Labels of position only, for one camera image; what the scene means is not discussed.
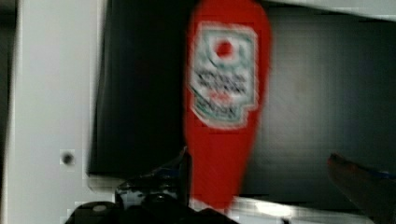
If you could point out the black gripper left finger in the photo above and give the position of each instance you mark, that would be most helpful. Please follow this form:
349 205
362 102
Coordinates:
173 179

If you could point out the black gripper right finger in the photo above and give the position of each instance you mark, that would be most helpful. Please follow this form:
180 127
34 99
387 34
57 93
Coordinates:
371 191

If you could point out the red felt ketchup bottle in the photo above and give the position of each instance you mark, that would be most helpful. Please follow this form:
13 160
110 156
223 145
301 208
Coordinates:
227 67

